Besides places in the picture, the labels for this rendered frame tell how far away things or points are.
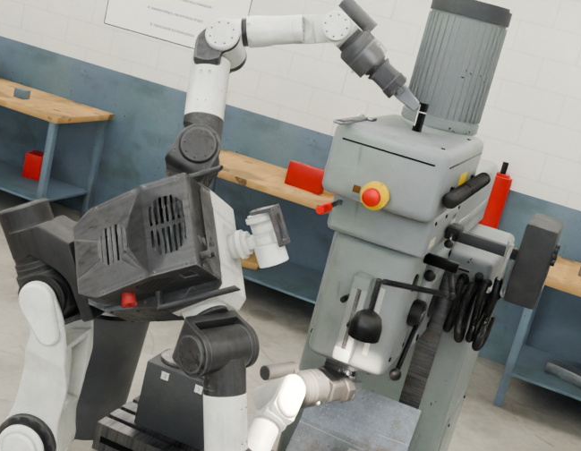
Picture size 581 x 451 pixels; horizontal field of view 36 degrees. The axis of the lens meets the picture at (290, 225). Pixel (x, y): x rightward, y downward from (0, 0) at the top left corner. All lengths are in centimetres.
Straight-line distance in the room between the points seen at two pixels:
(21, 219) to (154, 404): 71
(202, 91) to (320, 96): 461
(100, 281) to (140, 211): 16
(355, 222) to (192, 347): 50
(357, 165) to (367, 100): 459
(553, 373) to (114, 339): 304
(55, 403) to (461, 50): 126
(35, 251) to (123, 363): 215
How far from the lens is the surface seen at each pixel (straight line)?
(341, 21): 206
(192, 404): 244
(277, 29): 210
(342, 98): 658
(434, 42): 229
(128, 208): 186
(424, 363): 262
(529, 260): 233
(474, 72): 228
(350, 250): 211
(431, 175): 191
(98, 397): 417
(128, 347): 410
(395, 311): 212
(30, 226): 204
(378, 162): 193
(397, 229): 204
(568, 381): 599
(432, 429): 268
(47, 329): 204
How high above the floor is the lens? 213
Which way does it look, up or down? 14 degrees down
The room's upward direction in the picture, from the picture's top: 14 degrees clockwise
